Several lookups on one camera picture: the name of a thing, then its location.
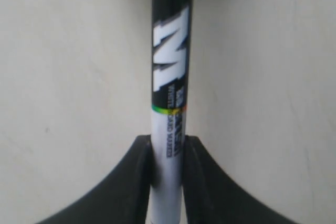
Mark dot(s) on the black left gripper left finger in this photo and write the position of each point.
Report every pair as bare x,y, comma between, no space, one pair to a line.
121,197

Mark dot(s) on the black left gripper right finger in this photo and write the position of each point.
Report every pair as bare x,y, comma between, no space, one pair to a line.
211,196

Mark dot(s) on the black white whiteboard marker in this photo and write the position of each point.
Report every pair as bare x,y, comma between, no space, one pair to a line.
171,22

